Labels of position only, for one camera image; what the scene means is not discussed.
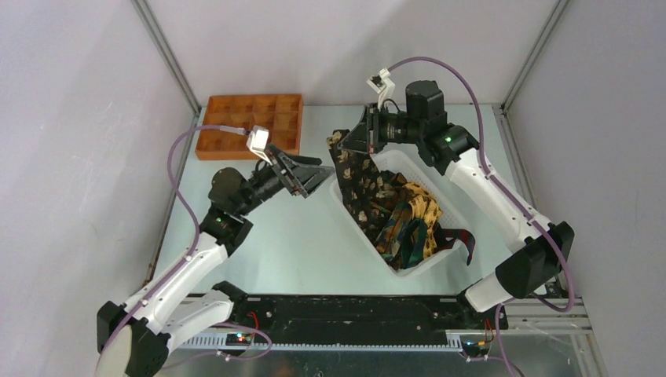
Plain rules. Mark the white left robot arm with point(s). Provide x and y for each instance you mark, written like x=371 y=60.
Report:
x=136 y=337

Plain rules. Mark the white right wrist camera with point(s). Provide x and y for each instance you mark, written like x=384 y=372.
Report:
x=382 y=85

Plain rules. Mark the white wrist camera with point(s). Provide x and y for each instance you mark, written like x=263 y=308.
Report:
x=257 y=140
x=382 y=85

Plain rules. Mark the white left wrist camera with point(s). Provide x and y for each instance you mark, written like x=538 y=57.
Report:
x=257 y=140

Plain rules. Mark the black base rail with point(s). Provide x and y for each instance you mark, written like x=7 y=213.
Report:
x=361 y=320

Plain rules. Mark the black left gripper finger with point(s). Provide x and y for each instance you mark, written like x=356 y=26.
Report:
x=311 y=178
x=296 y=160

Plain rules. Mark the aluminium frame rail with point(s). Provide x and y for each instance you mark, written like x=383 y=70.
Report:
x=524 y=317

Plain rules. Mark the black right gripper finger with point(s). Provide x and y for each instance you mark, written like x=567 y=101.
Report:
x=360 y=130
x=353 y=144

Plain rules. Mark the green gold patterned tie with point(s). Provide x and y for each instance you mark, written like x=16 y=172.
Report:
x=407 y=238

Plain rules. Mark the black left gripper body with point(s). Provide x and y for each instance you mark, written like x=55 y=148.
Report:
x=272 y=178

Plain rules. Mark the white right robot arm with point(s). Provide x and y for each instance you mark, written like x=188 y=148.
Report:
x=539 y=247

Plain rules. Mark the dark red striped tie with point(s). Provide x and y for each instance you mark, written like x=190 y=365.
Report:
x=446 y=239

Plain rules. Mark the white plastic basket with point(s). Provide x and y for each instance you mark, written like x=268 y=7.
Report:
x=398 y=162

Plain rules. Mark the black gold floral tie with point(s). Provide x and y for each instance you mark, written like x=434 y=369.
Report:
x=368 y=193

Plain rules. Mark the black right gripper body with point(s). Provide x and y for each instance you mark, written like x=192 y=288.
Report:
x=384 y=128

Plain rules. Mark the wooden compartment tray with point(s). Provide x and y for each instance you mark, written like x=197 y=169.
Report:
x=280 y=114

